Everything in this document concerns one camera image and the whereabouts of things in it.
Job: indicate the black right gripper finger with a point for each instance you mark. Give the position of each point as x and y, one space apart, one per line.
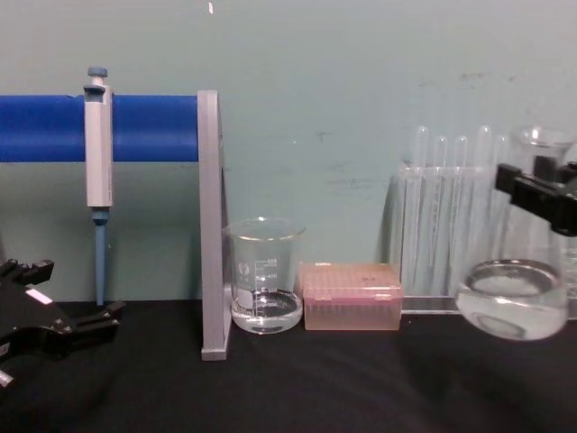
536 198
569 173

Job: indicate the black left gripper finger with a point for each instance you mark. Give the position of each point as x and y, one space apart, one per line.
90 322
33 270

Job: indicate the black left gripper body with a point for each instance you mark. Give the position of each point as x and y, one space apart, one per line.
27 315

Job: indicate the clear glass conical flask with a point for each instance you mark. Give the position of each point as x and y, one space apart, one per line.
514 297

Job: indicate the clear test tube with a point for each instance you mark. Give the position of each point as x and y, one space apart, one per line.
485 149
440 153
421 149
460 153

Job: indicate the clear acrylic tube rack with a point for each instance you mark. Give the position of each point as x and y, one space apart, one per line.
433 234

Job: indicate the grey and blue pipette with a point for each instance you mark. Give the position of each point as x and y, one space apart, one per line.
99 158

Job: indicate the grey pipette stand upright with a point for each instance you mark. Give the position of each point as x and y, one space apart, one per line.
212 225

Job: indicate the clear glass beaker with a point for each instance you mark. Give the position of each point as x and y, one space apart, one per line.
266 288

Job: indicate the blue pipette stand bar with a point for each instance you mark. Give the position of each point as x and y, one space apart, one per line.
153 128

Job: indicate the black table cloth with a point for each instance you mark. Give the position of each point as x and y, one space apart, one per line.
288 388

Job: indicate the pink pipette tip box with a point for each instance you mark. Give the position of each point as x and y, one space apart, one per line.
351 306

